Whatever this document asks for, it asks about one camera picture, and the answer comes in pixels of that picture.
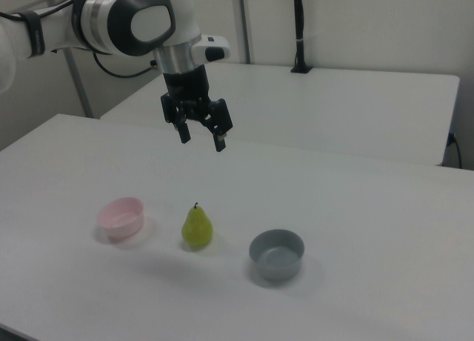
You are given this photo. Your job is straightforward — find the black velcro strap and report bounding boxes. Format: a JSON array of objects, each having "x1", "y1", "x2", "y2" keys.
[{"x1": 22, "y1": 12, "x2": 48, "y2": 57}]

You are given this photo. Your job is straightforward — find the white wall partition post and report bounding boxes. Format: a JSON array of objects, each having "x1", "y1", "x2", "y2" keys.
[{"x1": 229, "y1": 0, "x2": 255, "y2": 64}]

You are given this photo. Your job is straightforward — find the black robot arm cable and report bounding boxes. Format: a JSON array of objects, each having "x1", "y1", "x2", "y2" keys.
[{"x1": 91, "y1": 51, "x2": 156, "y2": 79}]

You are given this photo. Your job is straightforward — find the black camera pole with clamp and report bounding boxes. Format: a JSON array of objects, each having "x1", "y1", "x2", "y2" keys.
[{"x1": 290, "y1": 0, "x2": 313, "y2": 74}]

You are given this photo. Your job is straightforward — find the grey plastic bowl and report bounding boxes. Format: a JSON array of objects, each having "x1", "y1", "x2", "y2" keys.
[{"x1": 248, "y1": 228, "x2": 306, "y2": 282}]

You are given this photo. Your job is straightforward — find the green pear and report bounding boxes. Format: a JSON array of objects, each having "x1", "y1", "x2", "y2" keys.
[{"x1": 181, "y1": 202, "x2": 214, "y2": 250}]

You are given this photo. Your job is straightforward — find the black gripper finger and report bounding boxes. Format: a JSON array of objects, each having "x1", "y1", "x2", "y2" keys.
[
  {"x1": 201, "y1": 98, "x2": 234, "y2": 153},
  {"x1": 160, "y1": 92, "x2": 192, "y2": 145}
]

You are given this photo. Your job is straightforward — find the black cable at table edge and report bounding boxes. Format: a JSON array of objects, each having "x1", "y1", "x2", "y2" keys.
[{"x1": 446, "y1": 131, "x2": 464, "y2": 170}]

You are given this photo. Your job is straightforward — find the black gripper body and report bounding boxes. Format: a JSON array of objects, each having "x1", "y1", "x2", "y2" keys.
[{"x1": 161, "y1": 64, "x2": 220, "y2": 122}]

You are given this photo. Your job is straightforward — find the pink plastic bowl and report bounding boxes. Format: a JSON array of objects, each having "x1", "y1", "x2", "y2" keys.
[{"x1": 96, "y1": 196, "x2": 144, "y2": 242}]

